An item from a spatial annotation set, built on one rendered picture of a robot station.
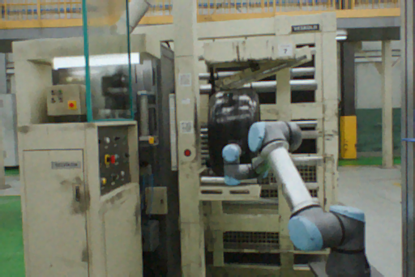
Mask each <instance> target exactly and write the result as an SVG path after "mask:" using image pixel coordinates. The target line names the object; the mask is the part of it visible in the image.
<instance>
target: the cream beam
mask: <svg viewBox="0 0 415 277"><path fill-rule="evenodd" d="M288 43H293V56H280V57H278V44H288ZM296 58H297V57H296V37H295V36H291V37H281V38H261V39H250V40H239V41H237V40H231V41H211V42H204V64H206V65H211V64H216V66H215V68H217V67H230V66H250V65H249V63H258V64H260V63H284V62H295V60H296Z"/></svg>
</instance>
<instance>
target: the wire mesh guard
mask: <svg viewBox="0 0 415 277"><path fill-rule="evenodd" d="M329 156H331V157H332V162H331V163H327V157H329ZM290 157H294V159H295V157H299V163H300V157H303V168H304V157H308V172H299V173H312V176H313V173H317V178H318V173H321V172H318V157H326V163H319V164H326V168H325V169H326V176H325V177H326V181H327V177H332V180H331V182H332V184H331V186H332V197H331V199H332V205H333V206H335V154H313V155H290ZM309 157H312V172H309ZM313 157H317V168H316V169H317V172H313ZM327 164H332V167H331V169H332V175H331V176H327ZM304 184H305V181H304ZM265 186H266V185H265V178H264V191H265ZM277 191H278V184H277ZM326 199H328V197H326ZM269 201H270V184H269ZM317 203H319V192H318V201H317ZM321 203H322V209H323V194H322V202H321ZM209 207H211V216H212V207H215V209H216V207H232V214H230V215H232V218H229V217H228V218H221V217H220V218H213V219H228V222H221V221H220V222H210V213H209ZM233 207H244V212H245V207H252V211H253V207H257V214H241V209H240V214H233ZM258 207H265V210H258ZM258 211H265V214H258ZM266 211H278V220H279V211H290V210H279V202H278V210H266V202H265V206H262V191H261V206H253V200H252V206H245V200H244V206H228V200H227V206H216V200H215V206H212V204H211V206H209V200H207V251H229V252H254V253H278V254H329V252H328V248H327V251H299V250H273V249H263V245H262V249H255V248H259V244H266V245H267V244H268V243H267V240H279V244H278V245H279V249H280V245H292V248H293V242H292V244H280V236H287V239H288V236H289V235H288V219H286V220H287V227H284V212H283V219H282V220H283V227H275V222H274V227H271V212H270V214H266ZM233 215H240V218H233ZM241 215H257V223H258V215H265V219H266V215H270V219H269V220H270V227H269V228H274V231H267V229H266V231H254V227H255V226H254V221H253V226H246V221H245V226H237V220H236V226H230V227H236V230H225V225H224V230H217V231H224V234H211V233H210V223H228V229H229V219H232V220H233V219H240V223H241V219H245V218H241ZM237 227H245V235H246V227H253V236H254V232H266V239H260V240H266V243H259V233H258V243H250V234H249V238H242V233H241V238H229V239H241V247H240V248H254V249H238V248H236V249H230V248H228V249H226V248H224V249H223V248H217V247H232V246H217V238H216V246H214V247H216V248H214V249H211V235H224V238H225V235H229V234H225V231H236V234H237V231H241V230H237ZM275 228H283V230H284V228H287V235H280V232H279V235H275V232H277V231H275ZM267 232H274V239H267ZM275 236H279V239H275ZM242 239H249V247H242ZM221 243H240V242H221ZM250 244H258V247H250ZM293 249H298V248H293Z"/></svg>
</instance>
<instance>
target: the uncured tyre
mask: <svg viewBox="0 0 415 277"><path fill-rule="evenodd" d="M256 122H261V113H260V104H259V95H258V94H257V93H256V92H254V91H253V90H252V89H248V88H244V89H220V90H219V91H217V92H215V93H214V95H213V96H211V99H210V101H209V106H208V111H207V148H208V154H209V159H210V163H211V169H212V171H213V172H214V173H215V174H216V175H217V176H224V174H225V172H224V157H223V150H224V148H225V147H226V146H228V140H242V151H244V152H245V154H244V155H242V156H239V165H245V164H252V159H255V158H258V157H259V156H260V154H259V153H258V152H253V151H252V150H251V149H250V147H249V131H250V128H251V127H252V125H253V124H255V123H256Z"/></svg>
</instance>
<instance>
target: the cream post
mask: <svg viewBox="0 0 415 277"><path fill-rule="evenodd" d="M173 46H174V64H175V83H176V119H177V135H178V170H179V211H180V229H181V247H182V277H205V268H204V228H203V200H198V190H195V173H196V172H198V171H199V170H200V169H201V128H200V107H199V68H198V28H197V8H196V0H173ZM189 73H191V86H179V74H189ZM186 98H190V103H189V104H183V103H182V99H186ZM181 121H192V130H193V134H181ZM185 151H189V152H190V154H189V155H188V156H186V155H185Z"/></svg>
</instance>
